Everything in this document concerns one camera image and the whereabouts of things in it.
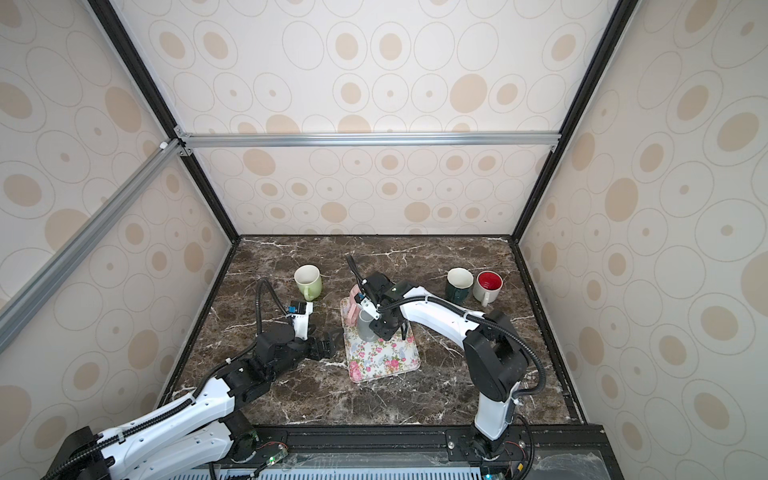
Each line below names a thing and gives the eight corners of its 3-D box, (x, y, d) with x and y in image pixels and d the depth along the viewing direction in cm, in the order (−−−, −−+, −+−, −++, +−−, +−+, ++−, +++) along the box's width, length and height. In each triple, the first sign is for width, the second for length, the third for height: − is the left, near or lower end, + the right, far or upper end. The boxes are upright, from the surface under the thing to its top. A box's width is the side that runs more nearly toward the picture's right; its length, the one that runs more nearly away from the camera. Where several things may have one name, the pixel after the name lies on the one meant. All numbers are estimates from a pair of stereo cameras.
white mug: (474, 309, 101) (480, 295, 95) (469, 285, 108) (475, 270, 101) (499, 309, 101) (506, 295, 95) (492, 285, 108) (499, 270, 101)
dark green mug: (444, 307, 102) (449, 288, 93) (441, 287, 107) (446, 267, 98) (468, 307, 102) (475, 288, 93) (464, 287, 107) (471, 267, 98)
